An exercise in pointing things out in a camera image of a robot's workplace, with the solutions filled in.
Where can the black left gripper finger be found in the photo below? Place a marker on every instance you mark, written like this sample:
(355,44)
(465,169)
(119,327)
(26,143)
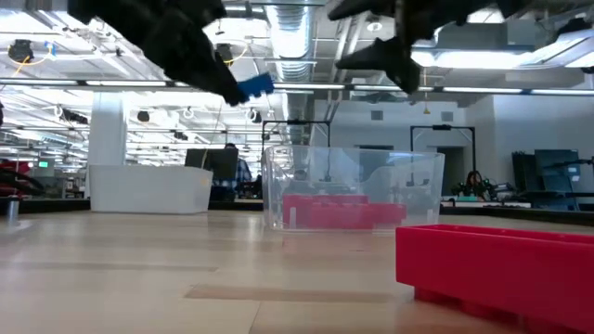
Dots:
(204,69)

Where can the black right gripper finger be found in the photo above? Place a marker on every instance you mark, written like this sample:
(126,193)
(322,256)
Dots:
(394,60)
(366,8)

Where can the blue toy block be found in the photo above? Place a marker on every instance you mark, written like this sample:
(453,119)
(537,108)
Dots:
(256,86)

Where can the red toy block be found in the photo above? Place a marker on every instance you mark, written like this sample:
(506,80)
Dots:
(492,273)
(339,218)

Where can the ceiling light panel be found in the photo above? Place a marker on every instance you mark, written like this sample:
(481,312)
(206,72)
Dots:
(482,59)

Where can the black monitor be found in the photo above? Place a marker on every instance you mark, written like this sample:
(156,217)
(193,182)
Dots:
(211,162)

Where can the person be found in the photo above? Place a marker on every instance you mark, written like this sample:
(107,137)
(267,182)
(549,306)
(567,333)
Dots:
(242,174)

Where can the white pillar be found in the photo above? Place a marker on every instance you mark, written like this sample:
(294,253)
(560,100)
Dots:
(107,130)

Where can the clear plastic bin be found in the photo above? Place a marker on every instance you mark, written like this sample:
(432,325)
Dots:
(352,176)

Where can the white plastic bin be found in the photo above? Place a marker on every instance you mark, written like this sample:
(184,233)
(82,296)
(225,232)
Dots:
(148,190)

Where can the dark cabinet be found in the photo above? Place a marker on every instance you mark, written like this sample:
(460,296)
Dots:
(552,176)

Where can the black background rig frame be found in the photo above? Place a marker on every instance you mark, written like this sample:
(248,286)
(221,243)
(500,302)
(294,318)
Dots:
(443,126)
(297,121)

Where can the silver ventilation duct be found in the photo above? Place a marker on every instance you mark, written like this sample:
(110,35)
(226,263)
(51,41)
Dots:
(290,42)

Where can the silver metal post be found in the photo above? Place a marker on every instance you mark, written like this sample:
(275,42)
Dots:
(12,209)

